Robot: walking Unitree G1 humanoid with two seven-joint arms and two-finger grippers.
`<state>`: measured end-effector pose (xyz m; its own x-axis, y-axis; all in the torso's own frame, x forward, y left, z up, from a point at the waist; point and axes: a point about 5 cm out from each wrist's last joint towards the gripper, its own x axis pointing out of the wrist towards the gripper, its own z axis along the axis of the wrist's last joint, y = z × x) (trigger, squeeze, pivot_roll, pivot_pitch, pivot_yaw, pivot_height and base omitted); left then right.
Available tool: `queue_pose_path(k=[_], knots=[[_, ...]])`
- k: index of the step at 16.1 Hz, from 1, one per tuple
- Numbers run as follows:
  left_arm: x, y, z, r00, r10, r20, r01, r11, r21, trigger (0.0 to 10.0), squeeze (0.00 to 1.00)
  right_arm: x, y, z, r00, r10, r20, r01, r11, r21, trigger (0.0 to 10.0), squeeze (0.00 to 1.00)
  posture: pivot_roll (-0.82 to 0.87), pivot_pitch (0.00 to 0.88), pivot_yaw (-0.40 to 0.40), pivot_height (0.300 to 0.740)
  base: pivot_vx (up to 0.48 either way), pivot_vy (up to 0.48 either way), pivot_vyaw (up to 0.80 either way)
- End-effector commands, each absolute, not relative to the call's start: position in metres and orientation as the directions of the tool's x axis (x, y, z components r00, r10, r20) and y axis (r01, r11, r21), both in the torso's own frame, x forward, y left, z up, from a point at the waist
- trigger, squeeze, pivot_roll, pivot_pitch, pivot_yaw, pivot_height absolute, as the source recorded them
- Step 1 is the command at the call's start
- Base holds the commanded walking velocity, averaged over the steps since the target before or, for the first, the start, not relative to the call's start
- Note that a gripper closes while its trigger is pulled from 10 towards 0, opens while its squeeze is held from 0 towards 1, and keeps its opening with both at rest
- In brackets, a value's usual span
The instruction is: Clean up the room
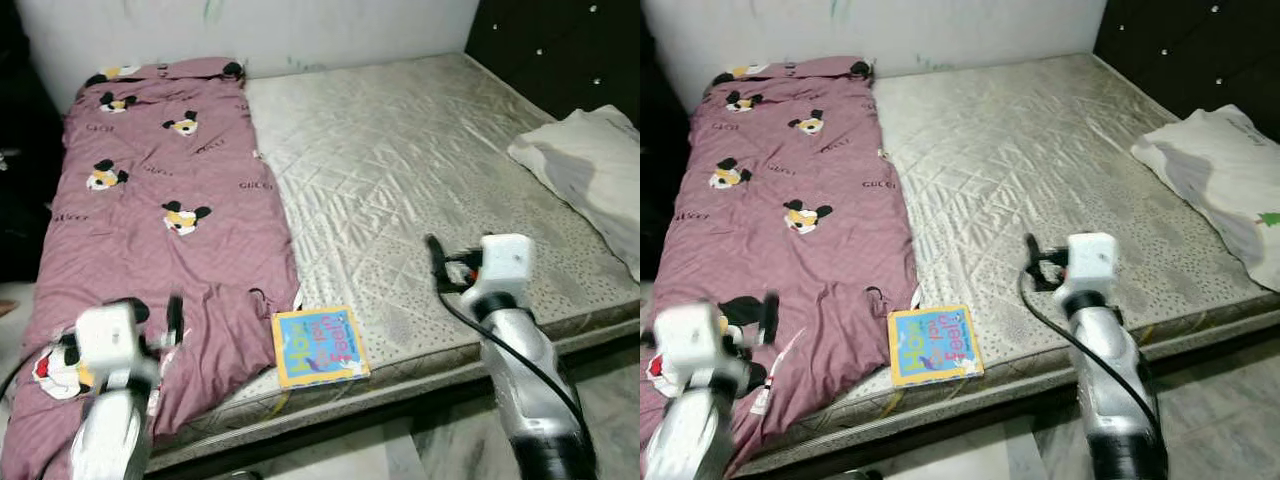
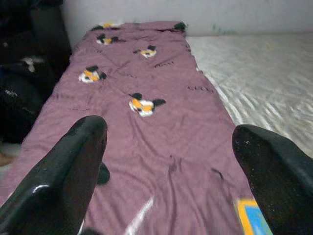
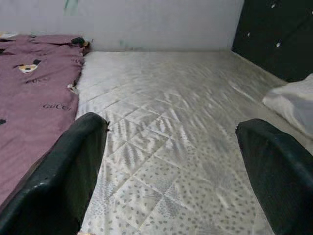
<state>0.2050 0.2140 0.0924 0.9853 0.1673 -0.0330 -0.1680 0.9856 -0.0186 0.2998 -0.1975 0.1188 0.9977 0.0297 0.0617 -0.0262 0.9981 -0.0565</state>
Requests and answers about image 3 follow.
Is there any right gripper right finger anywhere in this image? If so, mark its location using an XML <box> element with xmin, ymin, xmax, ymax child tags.
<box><xmin>235</xmin><ymin>118</ymin><xmax>313</xmax><ymax>235</ymax></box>

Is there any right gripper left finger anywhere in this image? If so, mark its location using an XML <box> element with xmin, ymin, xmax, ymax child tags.
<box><xmin>0</xmin><ymin>112</ymin><xmax>110</xmax><ymax>235</ymax></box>

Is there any mauve cartoon print blanket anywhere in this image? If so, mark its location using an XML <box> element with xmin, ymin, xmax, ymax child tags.
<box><xmin>0</xmin><ymin>34</ymin><xmax>91</xmax><ymax>206</ymax></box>

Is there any white pillow green tree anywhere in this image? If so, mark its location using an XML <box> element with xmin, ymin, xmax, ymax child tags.
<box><xmin>262</xmin><ymin>73</ymin><xmax>313</xmax><ymax>140</ymax></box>

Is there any white quilted mattress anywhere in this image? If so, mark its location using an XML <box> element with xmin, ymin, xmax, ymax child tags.
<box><xmin>74</xmin><ymin>50</ymin><xmax>313</xmax><ymax>235</ymax></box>

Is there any black tufted headboard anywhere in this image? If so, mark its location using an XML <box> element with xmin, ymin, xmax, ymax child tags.
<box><xmin>231</xmin><ymin>0</ymin><xmax>313</xmax><ymax>83</ymax></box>

